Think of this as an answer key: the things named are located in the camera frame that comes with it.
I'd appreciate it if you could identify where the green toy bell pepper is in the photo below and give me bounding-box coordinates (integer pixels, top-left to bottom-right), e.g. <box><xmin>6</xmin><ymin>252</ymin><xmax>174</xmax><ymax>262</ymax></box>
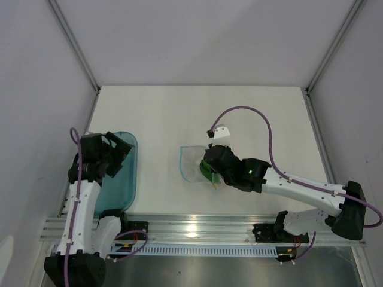
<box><xmin>199</xmin><ymin>160</ymin><xmax>214</xmax><ymax>182</ymax></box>

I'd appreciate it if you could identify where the clear zip top bag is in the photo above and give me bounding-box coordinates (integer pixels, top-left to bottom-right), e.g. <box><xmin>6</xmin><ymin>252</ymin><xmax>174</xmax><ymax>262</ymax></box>
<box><xmin>179</xmin><ymin>145</ymin><xmax>224</xmax><ymax>190</ymax></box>

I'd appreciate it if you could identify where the green toy chili pepper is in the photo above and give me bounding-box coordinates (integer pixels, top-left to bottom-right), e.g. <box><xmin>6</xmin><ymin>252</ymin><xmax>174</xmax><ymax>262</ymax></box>
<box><xmin>211</xmin><ymin>173</ymin><xmax>220</xmax><ymax>189</ymax></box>

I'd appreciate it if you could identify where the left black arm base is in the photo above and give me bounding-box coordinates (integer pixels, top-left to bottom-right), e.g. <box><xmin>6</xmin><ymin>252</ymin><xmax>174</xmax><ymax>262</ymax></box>
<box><xmin>116</xmin><ymin>221</ymin><xmax>149</xmax><ymax>242</ymax></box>

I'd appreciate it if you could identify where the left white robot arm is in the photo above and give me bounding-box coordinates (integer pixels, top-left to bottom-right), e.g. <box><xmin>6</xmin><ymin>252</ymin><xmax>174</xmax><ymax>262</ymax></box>
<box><xmin>44</xmin><ymin>132</ymin><xmax>138</xmax><ymax>286</ymax></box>

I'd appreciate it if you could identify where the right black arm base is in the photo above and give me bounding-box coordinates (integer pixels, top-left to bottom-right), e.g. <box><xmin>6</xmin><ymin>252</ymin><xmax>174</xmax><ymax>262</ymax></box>
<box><xmin>252</xmin><ymin>224</ymin><xmax>309</xmax><ymax>243</ymax></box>

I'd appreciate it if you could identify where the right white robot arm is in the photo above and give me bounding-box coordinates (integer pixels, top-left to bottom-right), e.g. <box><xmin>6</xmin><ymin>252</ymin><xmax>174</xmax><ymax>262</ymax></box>
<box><xmin>203</xmin><ymin>145</ymin><xmax>366</xmax><ymax>243</ymax></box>

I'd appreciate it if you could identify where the teal plastic tray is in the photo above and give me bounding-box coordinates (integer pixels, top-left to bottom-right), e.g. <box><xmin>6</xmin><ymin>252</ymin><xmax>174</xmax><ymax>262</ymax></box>
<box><xmin>93</xmin><ymin>131</ymin><xmax>138</xmax><ymax>218</ymax></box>

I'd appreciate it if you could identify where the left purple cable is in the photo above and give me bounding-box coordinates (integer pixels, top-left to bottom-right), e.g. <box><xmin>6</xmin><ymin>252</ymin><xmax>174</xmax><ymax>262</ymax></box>
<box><xmin>62</xmin><ymin>127</ymin><xmax>84</xmax><ymax>287</ymax></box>

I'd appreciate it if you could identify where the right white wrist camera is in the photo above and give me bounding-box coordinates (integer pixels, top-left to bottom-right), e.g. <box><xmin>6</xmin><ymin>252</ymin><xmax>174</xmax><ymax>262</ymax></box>
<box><xmin>206</xmin><ymin>124</ymin><xmax>230</xmax><ymax>148</ymax></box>

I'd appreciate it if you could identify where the aluminium mounting rail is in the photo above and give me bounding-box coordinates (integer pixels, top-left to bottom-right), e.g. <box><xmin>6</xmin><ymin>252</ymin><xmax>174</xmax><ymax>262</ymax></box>
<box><xmin>39</xmin><ymin>213</ymin><xmax>367</xmax><ymax>247</ymax></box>

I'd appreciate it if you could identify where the white slotted cable duct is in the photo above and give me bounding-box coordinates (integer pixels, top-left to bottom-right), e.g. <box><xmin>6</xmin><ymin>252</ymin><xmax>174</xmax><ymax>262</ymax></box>
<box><xmin>104</xmin><ymin>243</ymin><xmax>278</xmax><ymax>257</ymax></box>

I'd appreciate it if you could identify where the left aluminium frame post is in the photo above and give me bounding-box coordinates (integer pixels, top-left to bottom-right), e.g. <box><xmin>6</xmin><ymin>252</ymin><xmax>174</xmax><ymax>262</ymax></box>
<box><xmin>45</xmin><ymin>0</ymin><xmax>101</xmax><ymax>94</ymax></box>

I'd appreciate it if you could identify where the aluminium frame post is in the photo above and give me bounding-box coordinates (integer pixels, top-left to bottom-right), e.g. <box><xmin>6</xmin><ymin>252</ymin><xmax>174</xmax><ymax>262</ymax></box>
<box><xmin>45</xmin><ymin>0</ymin><xmax>101</xmax><ymax>94</ymax></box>
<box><xmin>305</xmin><ymin>0</ymin><xmax>367</xmax><ymax>96</ymax></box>

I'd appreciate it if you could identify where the right aluminium frame post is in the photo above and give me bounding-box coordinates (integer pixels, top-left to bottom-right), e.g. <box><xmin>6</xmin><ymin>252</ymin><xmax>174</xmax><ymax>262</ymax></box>
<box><xmin>305</xmin><ymin>0</ymin><xmax>367</xmax><ymax>96</ymax></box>

